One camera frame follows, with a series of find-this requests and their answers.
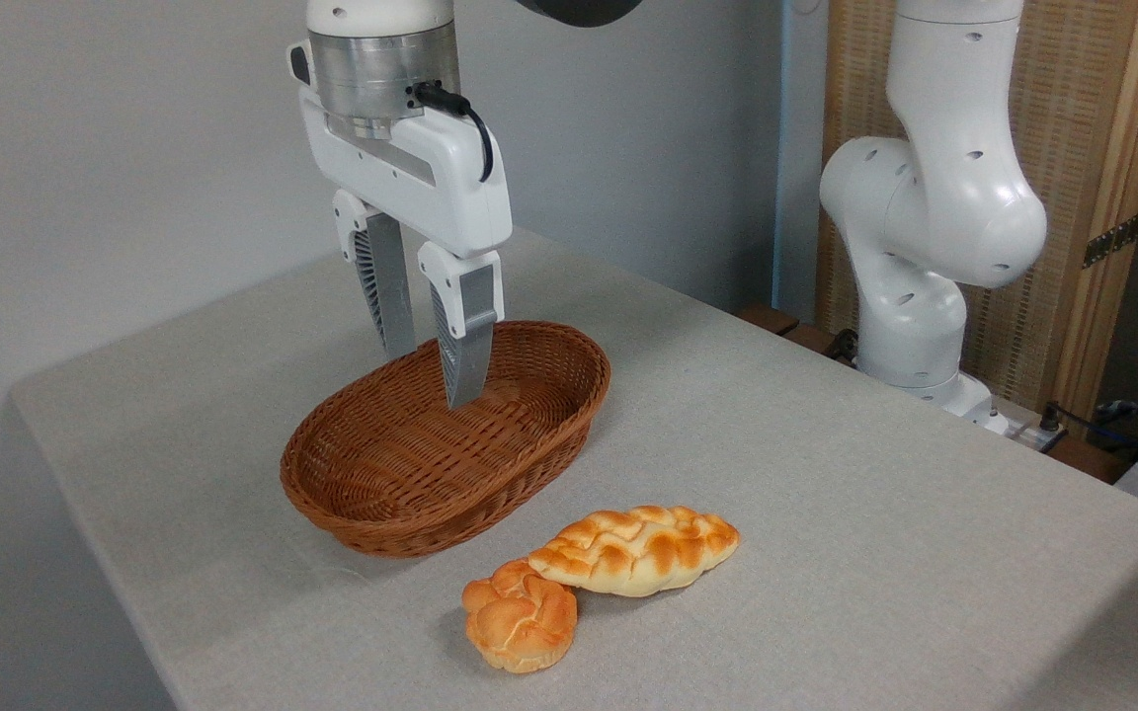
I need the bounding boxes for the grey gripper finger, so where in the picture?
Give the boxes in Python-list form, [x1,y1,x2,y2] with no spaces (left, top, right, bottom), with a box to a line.
[333,189,420,362]
[417,241,507,410]

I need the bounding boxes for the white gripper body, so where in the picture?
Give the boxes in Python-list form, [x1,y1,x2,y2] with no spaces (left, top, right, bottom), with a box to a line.
[287,41,514,261]

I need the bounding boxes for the long braided bread loaf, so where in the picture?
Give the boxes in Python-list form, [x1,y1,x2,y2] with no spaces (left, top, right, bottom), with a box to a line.
[528,505,741,598]

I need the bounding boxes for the brown wicker oval basket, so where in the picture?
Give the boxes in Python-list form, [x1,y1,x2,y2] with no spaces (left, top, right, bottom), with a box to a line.
[280,319,612,559]

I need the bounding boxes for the round knotted bread roll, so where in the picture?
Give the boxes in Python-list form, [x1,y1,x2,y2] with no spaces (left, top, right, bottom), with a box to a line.
[461,558,579,675]

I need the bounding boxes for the silver metal wrist flange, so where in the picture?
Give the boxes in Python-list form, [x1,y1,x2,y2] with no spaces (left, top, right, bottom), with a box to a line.
[309,24,462,140]

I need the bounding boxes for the light blue vertical pole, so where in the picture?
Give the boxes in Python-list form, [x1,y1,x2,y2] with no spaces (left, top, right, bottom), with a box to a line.
[772,0,795,312]

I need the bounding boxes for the grey tablecloth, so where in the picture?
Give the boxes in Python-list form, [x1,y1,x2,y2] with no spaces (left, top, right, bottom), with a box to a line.
[8,227,1138,711]

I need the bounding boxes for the wooden woven folding screen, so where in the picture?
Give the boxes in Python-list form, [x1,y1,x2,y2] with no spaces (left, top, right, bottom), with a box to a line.
[814,0,1138,416]

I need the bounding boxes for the metal screen hinge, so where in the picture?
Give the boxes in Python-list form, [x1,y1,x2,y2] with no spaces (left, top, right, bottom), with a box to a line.
[1083,211,1138,270]

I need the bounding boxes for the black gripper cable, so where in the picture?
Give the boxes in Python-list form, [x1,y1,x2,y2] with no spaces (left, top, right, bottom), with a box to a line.
[408,81,495,185]

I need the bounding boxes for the black floor cable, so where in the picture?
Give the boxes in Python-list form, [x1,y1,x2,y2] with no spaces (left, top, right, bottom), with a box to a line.
[1041,399,1138,447]

